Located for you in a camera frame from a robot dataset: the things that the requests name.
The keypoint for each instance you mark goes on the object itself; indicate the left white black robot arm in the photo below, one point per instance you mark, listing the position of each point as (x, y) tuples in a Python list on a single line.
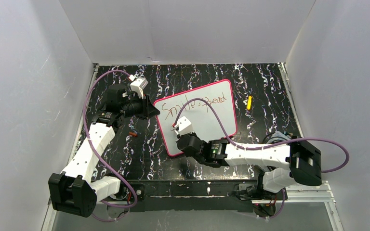
[(72, 190)]

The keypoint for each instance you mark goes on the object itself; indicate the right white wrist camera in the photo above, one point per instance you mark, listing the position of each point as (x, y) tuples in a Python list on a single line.
[(183, 126)]

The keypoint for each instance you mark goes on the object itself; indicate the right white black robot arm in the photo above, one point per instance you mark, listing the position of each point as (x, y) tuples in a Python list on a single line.
[(293, 161)]

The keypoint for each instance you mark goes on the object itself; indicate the yellow marker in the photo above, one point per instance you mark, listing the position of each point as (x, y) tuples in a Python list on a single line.
[(249, 103)]

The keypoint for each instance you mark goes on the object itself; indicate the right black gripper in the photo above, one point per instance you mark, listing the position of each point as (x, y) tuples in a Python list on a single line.
[(181, 142)]

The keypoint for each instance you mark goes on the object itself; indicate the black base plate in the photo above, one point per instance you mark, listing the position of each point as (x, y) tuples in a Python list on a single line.
[(187, 195)]

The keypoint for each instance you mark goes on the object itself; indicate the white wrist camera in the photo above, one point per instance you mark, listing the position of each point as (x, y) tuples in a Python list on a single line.
[(183, 126), (138, 83)]

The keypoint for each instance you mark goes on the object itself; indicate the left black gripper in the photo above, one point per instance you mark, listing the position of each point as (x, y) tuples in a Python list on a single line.
[(145, 106)]

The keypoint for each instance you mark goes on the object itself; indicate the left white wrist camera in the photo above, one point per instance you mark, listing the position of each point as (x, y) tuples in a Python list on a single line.
[(138, 83)]

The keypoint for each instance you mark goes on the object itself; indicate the pink framed whiteboard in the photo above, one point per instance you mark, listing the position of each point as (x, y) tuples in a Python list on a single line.
[(218, 94)]

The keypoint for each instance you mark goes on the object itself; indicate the aluminium rail frame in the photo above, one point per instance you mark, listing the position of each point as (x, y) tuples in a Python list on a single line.
[(295, 193)]

